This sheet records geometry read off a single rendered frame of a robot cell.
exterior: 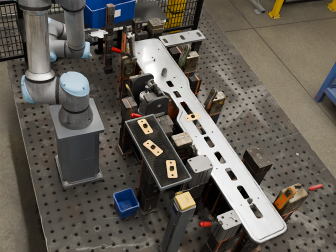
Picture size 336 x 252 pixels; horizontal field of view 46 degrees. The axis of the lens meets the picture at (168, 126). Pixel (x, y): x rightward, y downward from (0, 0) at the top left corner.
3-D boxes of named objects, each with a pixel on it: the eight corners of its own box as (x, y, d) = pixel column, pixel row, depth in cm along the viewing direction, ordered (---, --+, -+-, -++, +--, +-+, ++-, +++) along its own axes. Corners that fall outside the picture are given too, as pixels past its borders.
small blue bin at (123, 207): (138, 214, 196) (140, 205, 190) (119, 221, 192) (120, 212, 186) (130, 196, 202) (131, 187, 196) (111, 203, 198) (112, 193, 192)
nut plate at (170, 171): (177, 177, 158) (177, 176, 157) (168, 177, 157) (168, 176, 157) (175, 160, 164) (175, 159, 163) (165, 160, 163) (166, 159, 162)
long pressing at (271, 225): (294, 228, 170) (296, 226, 169) (252, 247, 161) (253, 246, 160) (157, 38, 246) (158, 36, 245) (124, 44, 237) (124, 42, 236)
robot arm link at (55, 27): (32, 35, 177) (33, 17, 179) (54, 42, 185) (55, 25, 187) (42, 29, 172) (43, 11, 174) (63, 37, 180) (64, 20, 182)
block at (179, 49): (180, 86, 262) (188, 53, 241) (165, 90, 258) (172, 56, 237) (174, 77, 268) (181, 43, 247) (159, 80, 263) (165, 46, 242)
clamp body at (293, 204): (285, 233, 201) (315, 195, 174) (262, 244, 195) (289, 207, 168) (273, 216, 207) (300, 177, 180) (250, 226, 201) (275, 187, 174)
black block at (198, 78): (197, 115, 247) (207, 80, 226) (182, 119, 243) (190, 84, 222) (191, 106, 252) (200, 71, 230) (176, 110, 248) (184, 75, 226)
